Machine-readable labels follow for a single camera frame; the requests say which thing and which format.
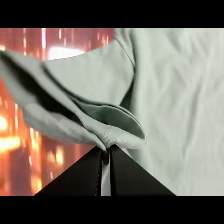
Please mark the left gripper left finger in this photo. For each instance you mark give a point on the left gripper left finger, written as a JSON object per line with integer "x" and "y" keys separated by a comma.
{"x": 80, "y": 180}

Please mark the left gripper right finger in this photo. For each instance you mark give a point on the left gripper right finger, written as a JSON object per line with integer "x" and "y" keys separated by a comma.
{"x": 133, "y": 178}

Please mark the pale green T-shirt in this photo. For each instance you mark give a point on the pale green T-shirt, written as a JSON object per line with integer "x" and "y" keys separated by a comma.
{"x": 180, "y": 100}

